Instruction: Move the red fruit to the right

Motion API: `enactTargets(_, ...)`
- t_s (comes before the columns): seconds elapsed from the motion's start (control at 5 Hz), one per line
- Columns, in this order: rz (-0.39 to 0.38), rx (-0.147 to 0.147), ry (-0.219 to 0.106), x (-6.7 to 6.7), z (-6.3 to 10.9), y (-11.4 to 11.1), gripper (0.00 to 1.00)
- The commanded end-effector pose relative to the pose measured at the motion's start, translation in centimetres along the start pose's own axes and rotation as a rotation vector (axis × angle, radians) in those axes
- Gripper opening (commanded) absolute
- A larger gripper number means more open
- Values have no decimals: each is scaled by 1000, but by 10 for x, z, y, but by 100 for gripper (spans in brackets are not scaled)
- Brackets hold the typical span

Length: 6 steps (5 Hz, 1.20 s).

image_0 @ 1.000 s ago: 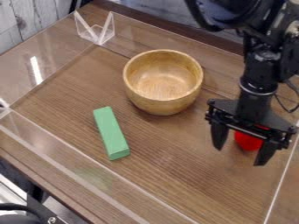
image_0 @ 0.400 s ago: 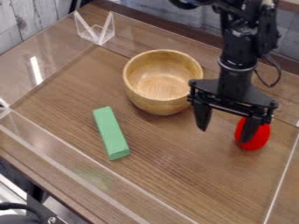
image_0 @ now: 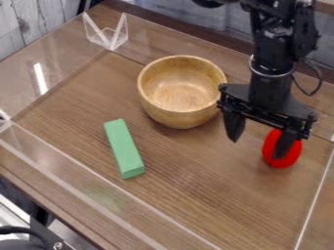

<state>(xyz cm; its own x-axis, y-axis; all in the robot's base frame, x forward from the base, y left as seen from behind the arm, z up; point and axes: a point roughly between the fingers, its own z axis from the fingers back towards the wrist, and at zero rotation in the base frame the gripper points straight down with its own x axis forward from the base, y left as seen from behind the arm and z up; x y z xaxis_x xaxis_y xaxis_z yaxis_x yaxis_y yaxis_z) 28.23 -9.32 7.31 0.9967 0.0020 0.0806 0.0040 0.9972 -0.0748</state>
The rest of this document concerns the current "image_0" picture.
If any green rectangular block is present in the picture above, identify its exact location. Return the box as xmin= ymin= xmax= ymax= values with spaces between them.
xmin=104 ymin=119 xmax=144 ymax=179

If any red plush fruit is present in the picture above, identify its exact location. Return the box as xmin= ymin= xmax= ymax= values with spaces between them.
xmin=261 ymin=129 xmax=303 ymax=169

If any wooden bowl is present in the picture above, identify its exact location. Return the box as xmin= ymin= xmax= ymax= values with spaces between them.
xmin=138 ymin=55 xmax=227 ymax=129

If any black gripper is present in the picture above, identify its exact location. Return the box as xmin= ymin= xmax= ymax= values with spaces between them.
xmin=216 ymin=83 xmax=318 ymax=159

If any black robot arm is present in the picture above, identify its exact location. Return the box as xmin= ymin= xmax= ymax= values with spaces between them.
xmin=192 ymin=0 xmax=319 ymax=159

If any clear acrylic tray wall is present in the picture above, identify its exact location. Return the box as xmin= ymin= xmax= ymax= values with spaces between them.
xmin=0 ymin=17 xmax=334 ymax=250

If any clear acrylic corner bracket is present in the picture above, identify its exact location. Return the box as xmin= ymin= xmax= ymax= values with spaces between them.
xmin=83 ymin=13 xmax=130 ymax=51

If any black table clamp mount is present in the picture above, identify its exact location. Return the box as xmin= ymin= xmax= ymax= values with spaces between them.
xmin=0 ymin=219 xmax=80 ymax=250

